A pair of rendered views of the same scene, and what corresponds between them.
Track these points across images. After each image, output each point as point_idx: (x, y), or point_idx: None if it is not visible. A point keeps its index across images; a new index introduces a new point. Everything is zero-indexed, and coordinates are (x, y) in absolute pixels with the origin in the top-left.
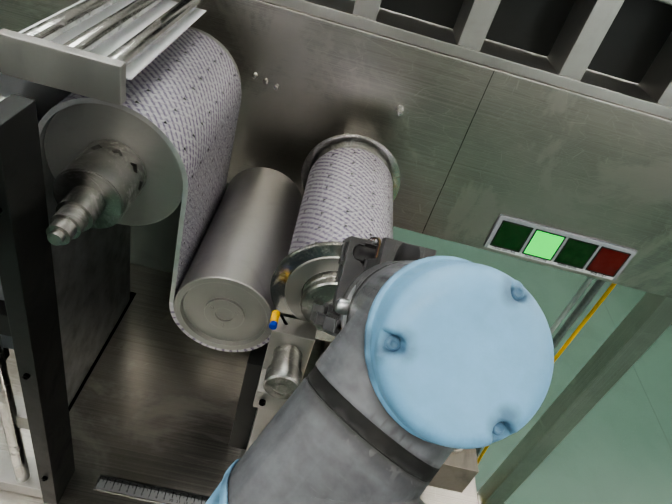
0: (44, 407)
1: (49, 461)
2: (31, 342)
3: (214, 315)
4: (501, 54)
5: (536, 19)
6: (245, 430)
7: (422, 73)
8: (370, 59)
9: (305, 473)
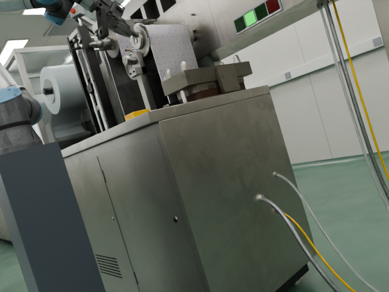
0: (98, 91)
1: (104, 112)
2: (91, 69)
3: (131, 67)
4: None
5: None
6: None
7: (192, 1)
8: (183, 8)
9: None
